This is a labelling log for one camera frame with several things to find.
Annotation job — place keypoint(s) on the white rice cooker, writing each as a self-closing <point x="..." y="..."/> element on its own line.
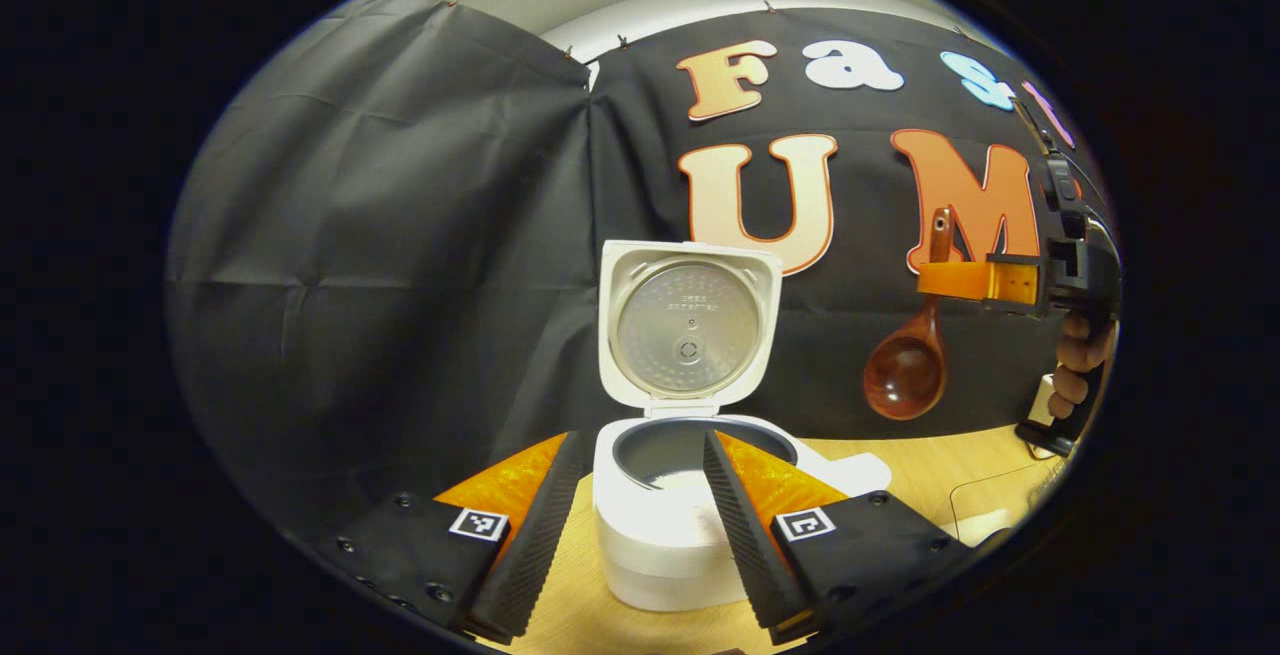
<point x="650" y="545"/>

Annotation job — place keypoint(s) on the black backdrop cloth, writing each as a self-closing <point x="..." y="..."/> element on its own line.
<point x="400" y="285"/>

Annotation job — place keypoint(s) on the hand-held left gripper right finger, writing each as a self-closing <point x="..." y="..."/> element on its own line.
<point x="755" y="555"/>

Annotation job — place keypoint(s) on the clear plastic rice container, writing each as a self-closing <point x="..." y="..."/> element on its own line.
<point x="1000" y="505"/>

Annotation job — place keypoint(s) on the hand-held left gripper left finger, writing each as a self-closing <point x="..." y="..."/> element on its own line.
<point x="530" y="565"/>

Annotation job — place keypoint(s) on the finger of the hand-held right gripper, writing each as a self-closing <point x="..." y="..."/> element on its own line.
<point x="965" y="282"/>

